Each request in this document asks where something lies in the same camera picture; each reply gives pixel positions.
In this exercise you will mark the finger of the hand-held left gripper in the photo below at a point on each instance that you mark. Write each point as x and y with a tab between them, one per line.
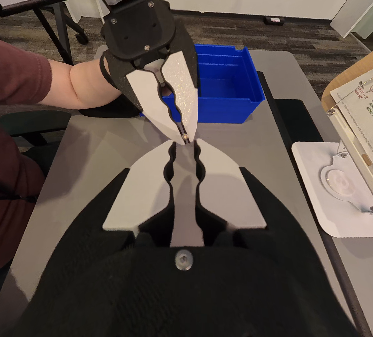
182	86
145	95

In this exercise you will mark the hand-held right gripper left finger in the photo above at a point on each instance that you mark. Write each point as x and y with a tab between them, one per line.
140	194

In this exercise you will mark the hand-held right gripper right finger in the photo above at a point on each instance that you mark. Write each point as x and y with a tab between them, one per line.
230	194

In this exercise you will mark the blue divided plastic bin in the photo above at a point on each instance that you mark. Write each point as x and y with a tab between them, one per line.
227	103

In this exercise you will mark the person's left forearm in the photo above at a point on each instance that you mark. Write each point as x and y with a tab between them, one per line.
84	86

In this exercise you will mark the person's left hand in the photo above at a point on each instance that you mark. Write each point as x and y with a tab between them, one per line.
167	91

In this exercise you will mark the black wrist rest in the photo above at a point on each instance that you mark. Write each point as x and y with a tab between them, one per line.
110	108

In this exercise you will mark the black wrist band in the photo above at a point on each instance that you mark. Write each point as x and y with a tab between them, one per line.
105	74

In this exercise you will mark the black sign stand legs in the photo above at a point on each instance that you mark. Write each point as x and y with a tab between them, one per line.
61	30

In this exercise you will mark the white stand base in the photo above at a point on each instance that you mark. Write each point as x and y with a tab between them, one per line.
309	185

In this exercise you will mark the black floor power box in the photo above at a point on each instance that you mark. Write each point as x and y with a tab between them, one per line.
274	20

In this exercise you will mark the black office chair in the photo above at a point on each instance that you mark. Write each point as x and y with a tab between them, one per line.
35	121

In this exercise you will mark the person's maroon shirt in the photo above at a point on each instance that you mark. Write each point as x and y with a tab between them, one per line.
17	80

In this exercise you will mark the instruction sheet on stand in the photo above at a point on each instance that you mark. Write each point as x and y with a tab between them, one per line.
329	86

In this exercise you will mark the printed instruction sheet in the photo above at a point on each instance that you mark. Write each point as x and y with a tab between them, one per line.
352	109

